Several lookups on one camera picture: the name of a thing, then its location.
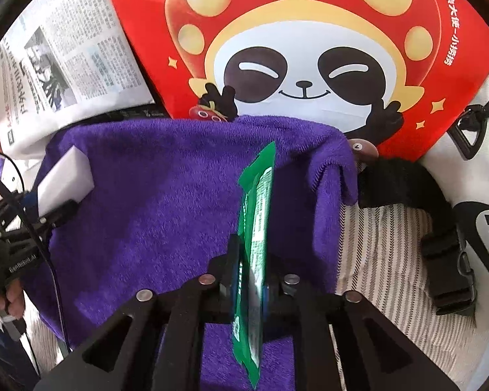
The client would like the black cable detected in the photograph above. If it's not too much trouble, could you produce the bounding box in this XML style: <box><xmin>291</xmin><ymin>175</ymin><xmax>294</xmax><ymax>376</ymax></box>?
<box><xmin>0</xmin><ymin>152</ymin><xmax>72</xmax><ymax>355</ymax></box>

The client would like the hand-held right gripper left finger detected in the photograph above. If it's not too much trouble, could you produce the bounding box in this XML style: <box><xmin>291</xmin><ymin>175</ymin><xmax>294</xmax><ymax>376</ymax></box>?
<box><xmin>33</xmin><ymin>234</ymin><xmax>245</xmax><ymax>391</ymax></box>

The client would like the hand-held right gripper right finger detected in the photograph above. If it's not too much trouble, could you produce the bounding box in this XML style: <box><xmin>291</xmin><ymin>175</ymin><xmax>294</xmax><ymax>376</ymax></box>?
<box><xmin>261</xmin><ymin>253</ymin><xmax>461</xmax><ymax>391</ymax></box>

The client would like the purple towel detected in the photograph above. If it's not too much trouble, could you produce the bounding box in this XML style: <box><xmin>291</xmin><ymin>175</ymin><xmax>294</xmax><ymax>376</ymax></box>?
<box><xmin>22</xmin><ymin>115</ymin><xmax>359</xmax><ymax>391</ymax></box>

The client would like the newspaper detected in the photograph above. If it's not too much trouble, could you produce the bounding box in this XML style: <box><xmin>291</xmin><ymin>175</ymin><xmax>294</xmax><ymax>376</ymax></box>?
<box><xmin>0</xmin><ymin>0</ymin><xmax>156</xmax><ymax>155</ymax></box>

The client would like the person's left hand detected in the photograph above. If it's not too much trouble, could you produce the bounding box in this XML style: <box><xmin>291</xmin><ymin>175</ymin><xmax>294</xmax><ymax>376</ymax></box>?
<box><xmin>0</xmin><ymin>283</ymin><xmax>25</xmax><ymax>322</ymax></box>

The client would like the white sponge block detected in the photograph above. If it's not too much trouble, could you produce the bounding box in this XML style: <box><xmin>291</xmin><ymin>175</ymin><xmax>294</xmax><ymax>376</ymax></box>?
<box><xmin>37</xmin><ymin>147</ymin><xmax>95</xmax><ymax>216</ymax></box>

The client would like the red panda print paper bag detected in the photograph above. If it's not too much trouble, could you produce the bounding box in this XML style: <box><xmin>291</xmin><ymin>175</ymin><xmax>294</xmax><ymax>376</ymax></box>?
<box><xmin>102</xmin><ymin>0</ymin><xmax>489</xmax><ymax>161</ymax></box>

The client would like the green snack packet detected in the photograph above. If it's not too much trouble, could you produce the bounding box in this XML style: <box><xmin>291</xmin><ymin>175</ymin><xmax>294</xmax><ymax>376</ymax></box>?
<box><xmin>230</xmin><ymin>142</ymin><xmax>277</xmax><ymax>389</ymax></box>

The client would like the black strap with buckle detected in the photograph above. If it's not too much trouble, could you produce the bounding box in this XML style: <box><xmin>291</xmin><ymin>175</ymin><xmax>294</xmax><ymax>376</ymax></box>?
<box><xmin>356</xmin><ymin>161</ymin><xmax>477</xmax><ymax>318</ymax></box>

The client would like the black metal strap hook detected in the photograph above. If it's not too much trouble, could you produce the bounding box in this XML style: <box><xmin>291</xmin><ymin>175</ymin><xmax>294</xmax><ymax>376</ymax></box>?
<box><xmin>448</xmin><ymin>90</ymin><xmax>489</xmax><ymax>159</ymax></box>

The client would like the white bag with black print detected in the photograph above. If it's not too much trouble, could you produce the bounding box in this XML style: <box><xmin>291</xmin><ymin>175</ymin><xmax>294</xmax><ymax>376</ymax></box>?
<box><xmin>420</xmin><ymin>49</ymin><xmax>489</xmax><ymax>335</ymax></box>

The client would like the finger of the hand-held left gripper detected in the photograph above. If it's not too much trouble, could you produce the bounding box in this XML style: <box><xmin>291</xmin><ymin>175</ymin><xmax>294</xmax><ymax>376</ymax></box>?
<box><xmin>24</xmin><ymin>199</ymin><xmax>80</xmax><ymax>237</ymax></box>

